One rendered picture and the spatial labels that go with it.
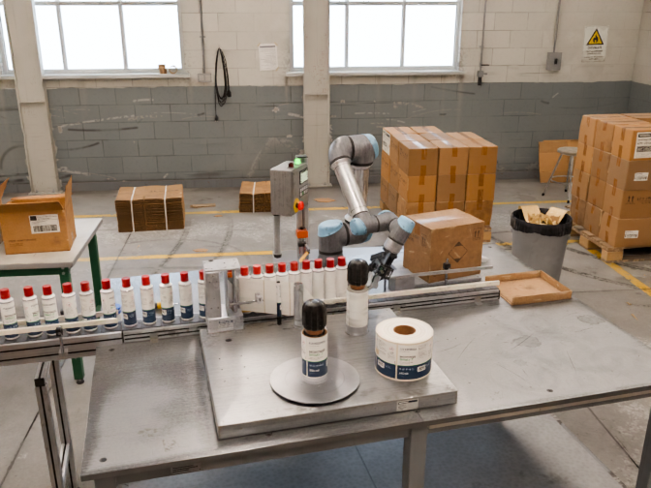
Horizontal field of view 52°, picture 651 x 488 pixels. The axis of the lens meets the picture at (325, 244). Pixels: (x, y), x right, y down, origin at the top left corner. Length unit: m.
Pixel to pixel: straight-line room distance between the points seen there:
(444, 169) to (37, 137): 4.70
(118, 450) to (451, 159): 4.55
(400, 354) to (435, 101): 6.26
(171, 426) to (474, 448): 1.49
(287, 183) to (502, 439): 1.54
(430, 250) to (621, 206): 3.17
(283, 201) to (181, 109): 5.48
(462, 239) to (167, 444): 1.72
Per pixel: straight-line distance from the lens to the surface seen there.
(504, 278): 3.36
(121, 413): 2.37
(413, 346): 2.30
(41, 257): 4.02
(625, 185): 6.05
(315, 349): 2.24
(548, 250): 5.10
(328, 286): 2.85
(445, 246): 3.19
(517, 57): 8.61
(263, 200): 7.16
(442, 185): 6.17
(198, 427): 2.25
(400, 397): 2.27
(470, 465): 3.12
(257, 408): 2.22
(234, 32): 8.00
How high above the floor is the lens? 2.10
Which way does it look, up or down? 20 degrees down
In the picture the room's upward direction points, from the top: straight up
